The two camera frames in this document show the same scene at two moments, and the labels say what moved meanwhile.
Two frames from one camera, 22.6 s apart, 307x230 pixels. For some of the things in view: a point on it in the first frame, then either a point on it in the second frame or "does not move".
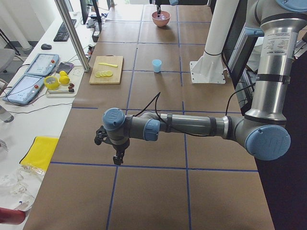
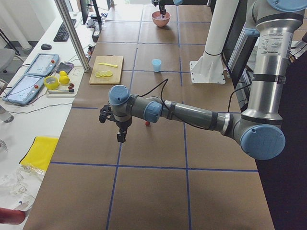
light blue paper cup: x=157 y=65 does not move
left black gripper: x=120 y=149 → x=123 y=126
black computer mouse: x=46 y=46 does not move
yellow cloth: x=41 y=153 does not move
